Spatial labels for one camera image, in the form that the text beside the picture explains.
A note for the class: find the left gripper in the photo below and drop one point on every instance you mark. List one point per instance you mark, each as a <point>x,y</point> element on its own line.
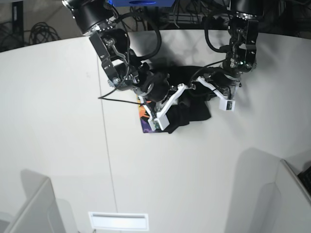
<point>223,83</point>

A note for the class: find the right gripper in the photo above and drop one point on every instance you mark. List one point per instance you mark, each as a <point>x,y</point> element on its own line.
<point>153,86</point>

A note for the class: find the black T-shirt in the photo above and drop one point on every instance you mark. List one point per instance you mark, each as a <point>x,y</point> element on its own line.
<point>191,105</point>

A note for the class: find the blue box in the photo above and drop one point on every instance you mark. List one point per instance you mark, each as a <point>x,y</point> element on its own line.
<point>139,3</point>

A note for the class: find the black keyboard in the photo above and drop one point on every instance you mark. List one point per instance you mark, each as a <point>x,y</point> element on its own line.
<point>305,178</point>

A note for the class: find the grey partition panel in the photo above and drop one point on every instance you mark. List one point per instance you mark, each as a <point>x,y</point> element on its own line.
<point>41,211</point>

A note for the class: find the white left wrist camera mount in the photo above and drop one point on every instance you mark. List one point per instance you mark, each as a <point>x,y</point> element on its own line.
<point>227,102</point>

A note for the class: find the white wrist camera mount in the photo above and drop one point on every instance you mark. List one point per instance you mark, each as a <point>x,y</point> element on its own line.
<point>227,102</point>
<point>158,119</point>

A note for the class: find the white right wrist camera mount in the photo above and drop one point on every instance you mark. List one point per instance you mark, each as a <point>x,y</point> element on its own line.
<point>158,119</point>

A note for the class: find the white table cable slot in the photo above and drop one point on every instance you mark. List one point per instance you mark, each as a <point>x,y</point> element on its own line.
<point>119,221</point>

